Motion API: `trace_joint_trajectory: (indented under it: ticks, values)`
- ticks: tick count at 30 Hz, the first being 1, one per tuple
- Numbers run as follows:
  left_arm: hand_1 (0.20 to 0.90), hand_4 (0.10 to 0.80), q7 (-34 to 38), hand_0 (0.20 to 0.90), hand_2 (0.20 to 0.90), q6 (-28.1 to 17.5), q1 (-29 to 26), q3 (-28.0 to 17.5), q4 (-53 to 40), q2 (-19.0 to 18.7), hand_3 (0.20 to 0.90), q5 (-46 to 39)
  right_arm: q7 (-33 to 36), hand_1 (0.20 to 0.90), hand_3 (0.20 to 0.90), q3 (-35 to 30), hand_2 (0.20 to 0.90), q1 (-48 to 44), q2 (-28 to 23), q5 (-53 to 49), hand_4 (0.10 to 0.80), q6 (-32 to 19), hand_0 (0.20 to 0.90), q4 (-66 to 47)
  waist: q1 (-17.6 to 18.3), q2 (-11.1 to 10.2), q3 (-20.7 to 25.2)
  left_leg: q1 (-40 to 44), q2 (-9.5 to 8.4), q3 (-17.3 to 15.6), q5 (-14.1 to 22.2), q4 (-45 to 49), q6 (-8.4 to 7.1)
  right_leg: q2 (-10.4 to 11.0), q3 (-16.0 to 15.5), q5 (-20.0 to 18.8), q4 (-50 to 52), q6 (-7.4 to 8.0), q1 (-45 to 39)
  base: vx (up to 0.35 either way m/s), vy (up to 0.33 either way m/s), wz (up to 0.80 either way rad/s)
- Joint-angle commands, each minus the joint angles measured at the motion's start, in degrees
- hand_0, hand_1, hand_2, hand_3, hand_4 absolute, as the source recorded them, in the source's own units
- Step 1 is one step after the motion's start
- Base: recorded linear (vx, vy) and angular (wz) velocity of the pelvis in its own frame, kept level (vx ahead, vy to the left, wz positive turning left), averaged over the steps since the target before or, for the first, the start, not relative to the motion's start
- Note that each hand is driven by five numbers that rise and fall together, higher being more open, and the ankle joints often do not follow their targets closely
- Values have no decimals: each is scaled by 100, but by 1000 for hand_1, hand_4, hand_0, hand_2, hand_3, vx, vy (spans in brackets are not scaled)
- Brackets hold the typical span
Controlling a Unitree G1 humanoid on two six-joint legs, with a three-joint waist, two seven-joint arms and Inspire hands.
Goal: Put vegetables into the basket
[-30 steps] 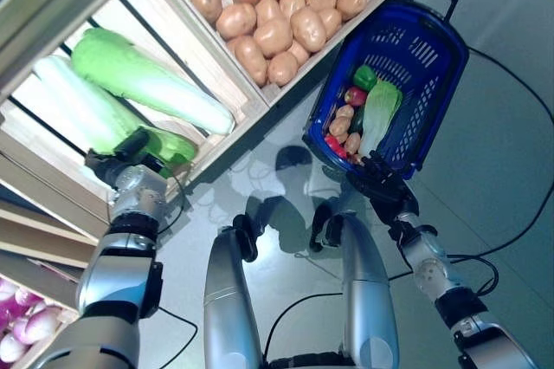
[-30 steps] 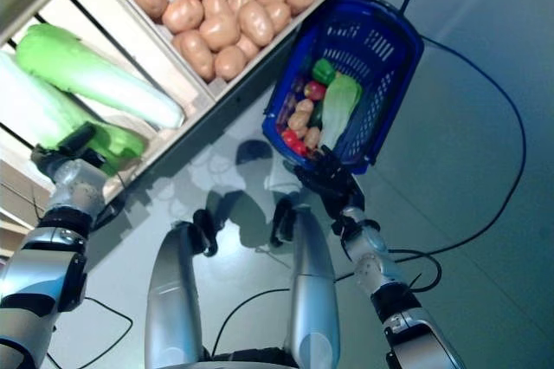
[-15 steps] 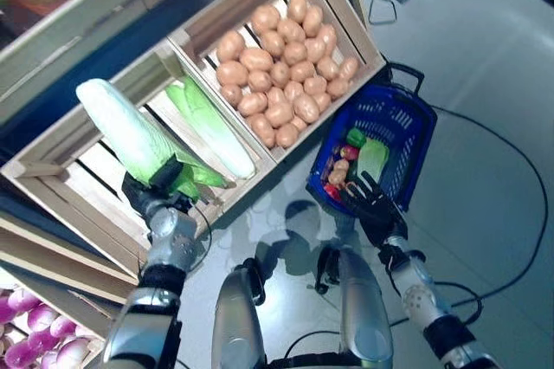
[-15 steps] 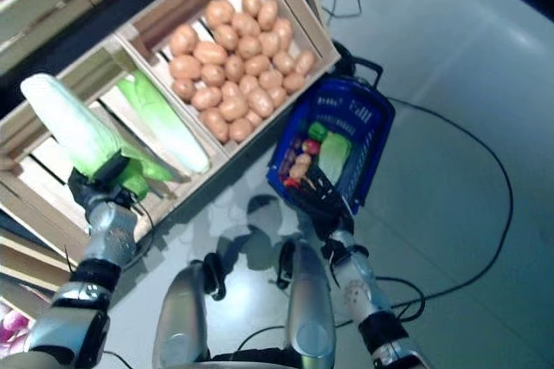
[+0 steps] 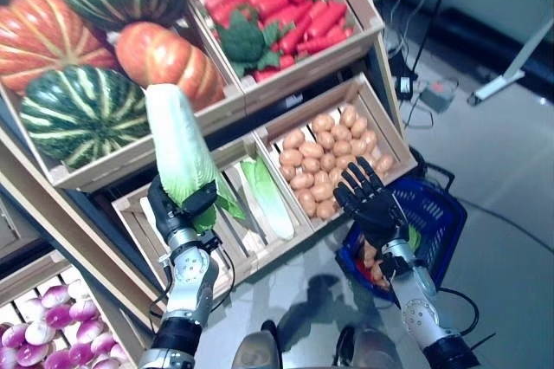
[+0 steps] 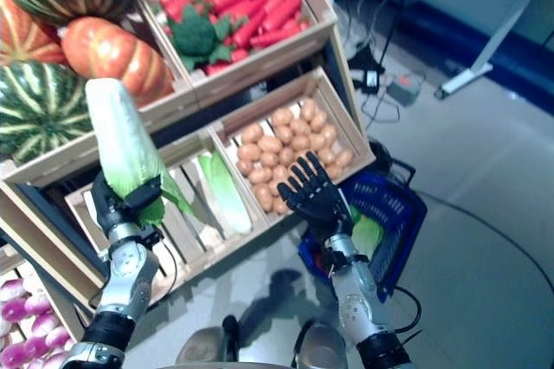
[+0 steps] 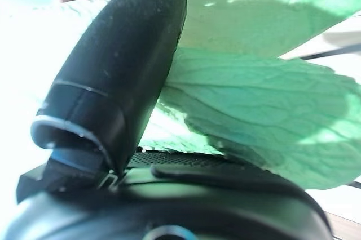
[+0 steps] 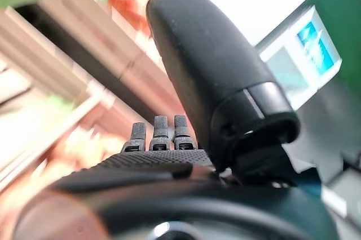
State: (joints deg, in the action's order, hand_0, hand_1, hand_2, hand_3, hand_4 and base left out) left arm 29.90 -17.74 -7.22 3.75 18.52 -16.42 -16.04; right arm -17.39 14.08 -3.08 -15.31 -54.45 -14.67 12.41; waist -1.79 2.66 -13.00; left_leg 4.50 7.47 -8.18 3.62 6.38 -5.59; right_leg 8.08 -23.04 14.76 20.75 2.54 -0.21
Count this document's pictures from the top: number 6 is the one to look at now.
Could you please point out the grey power box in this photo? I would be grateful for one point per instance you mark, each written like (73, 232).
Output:
(402, 92)

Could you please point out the dark green broccoli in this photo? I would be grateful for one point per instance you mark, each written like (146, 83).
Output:
(195, 35)

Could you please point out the white desk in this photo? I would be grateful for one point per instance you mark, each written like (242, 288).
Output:
(497, 33)

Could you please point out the silver robot right leg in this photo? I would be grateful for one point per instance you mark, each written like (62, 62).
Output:
(320, 347)

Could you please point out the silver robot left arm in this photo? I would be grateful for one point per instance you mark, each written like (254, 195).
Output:
(125, 265)

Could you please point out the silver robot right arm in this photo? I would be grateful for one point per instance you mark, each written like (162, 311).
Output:
(359, 299)

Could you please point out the wooden display stand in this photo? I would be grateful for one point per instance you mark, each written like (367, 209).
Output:
(43, 209)

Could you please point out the orange striped pumpkin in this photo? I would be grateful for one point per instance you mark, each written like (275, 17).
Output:
(21, 35)
(117, 61)

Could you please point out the blue plastic shopping basket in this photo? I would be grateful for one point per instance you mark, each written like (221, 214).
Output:
(407, 230)

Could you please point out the wooden slatted crate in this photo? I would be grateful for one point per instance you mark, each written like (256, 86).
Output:
(346, 122)
(242, 243)
(268, 57)
(52, 161)
(65, 312)

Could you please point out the napa cabbage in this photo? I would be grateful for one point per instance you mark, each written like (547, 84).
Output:
(229, 200)
(121, 139)
(368, 232)

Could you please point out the brown potato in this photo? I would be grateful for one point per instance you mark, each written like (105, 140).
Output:
(282, 117)
(252, 133)
(329, 135)
(249, 152)
(319, 121)
(344, 157)
(281, 205)
(300, 126)
(308, 109)
(283, 134)
(264, 194)
(269, 144)

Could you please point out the black tripod stand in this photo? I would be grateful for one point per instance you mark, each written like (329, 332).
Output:
(398, 9)

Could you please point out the purple white onion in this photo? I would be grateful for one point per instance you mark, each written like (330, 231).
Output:
(36, 303)
(45, 324)
(13, 310)
(12, 355)
(55, 360)
(34, 347)
(57, 337)
(12, 287)

